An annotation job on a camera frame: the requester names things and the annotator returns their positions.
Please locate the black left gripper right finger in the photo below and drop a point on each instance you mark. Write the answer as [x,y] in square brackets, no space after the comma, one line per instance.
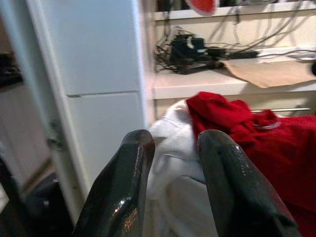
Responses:
[237,192]

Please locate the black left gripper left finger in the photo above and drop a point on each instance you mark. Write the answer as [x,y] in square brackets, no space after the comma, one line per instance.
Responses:
[118,187]

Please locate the red cloth garment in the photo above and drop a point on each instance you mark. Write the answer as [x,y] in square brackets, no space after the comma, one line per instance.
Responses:
[274,145]

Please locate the white cloth garment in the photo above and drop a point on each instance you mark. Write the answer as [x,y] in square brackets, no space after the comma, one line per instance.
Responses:
[172,153]

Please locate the white tall cabinet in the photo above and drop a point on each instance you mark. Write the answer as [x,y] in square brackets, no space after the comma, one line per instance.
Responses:
[98,81]

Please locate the brown cardboard sheet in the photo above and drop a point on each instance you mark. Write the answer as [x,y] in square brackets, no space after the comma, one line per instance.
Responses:
[269,72]

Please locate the black flat device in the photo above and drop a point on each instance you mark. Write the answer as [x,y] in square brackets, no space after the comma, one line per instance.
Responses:
[195,68]

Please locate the black power strip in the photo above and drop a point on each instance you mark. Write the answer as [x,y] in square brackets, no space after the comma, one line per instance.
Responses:
[234,53]

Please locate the white shelf unit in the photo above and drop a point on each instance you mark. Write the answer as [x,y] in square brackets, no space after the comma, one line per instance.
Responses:
[232,49]

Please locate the black power adapter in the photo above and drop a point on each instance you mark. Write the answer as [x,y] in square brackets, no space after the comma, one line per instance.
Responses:
[187,47]

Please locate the red and white hat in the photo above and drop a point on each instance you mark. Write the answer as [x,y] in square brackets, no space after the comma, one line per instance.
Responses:
[203,6]

